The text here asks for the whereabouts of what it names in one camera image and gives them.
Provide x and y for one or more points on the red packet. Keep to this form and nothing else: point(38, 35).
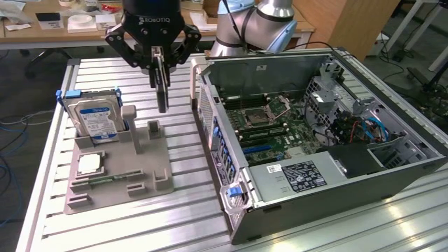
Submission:
point(110, 8)

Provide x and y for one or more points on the black RAM slot row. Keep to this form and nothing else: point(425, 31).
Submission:
point(245, 102)
point(261, 133)

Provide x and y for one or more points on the white box with black lid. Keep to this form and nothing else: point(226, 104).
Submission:
point(49, 23)

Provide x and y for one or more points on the white labelled box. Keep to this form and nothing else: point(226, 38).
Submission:
point(105, 19)

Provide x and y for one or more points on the white flat box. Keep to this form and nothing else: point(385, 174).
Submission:
point(210, 25)

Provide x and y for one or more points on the graphics card with metal bracket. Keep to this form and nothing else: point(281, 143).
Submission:
point(163, 99)

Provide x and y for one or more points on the wooden cabinet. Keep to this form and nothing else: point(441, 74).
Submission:
point(350, 23)

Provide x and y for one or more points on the brown cardboard box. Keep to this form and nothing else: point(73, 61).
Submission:
point(210, 6)

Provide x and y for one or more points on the clear plastic bag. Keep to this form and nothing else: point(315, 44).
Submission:
point(14, 14)

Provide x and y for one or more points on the black PC case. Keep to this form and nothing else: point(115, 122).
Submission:
point(333, 207)

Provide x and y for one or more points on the wooden desk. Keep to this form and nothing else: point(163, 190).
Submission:
point(53, 36)

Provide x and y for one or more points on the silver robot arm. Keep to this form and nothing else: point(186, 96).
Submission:
point(245, 23)

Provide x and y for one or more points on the metal socket cover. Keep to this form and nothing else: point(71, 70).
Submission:
point(270, 106)

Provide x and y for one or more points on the silver CPU chip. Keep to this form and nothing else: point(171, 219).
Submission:
point(90, 163)

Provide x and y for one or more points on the metal disk bay cage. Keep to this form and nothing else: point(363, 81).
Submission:
point(326, 99)

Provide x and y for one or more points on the white paper card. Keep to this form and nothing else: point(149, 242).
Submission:
point(18, 26)

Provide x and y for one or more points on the hard disk in blue carrier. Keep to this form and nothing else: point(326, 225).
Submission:
point(93, 118)

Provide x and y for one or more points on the green RAM stick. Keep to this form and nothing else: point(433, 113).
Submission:
point(105, 179)

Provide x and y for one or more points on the blue case latch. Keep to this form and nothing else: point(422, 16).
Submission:
point(234, 191)

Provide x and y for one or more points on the grey power supply unit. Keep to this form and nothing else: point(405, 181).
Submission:
point(273, 183)

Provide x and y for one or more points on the CPU socket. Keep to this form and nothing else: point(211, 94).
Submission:
point(255, 116)

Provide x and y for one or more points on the green motherboard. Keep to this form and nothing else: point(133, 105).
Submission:
point(301, 134)

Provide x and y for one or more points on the white tape roll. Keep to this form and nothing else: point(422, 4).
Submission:
point(62, 2)

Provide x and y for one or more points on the white box with round dish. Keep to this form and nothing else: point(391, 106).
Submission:
point(79, 25)

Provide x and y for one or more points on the white case wall sticker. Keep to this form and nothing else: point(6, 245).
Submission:
point(262, 68)

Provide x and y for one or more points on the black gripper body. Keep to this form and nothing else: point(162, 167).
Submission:
point(154, 29)

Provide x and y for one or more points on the grey parts rack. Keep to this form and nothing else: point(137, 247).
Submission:
point(141, 160)

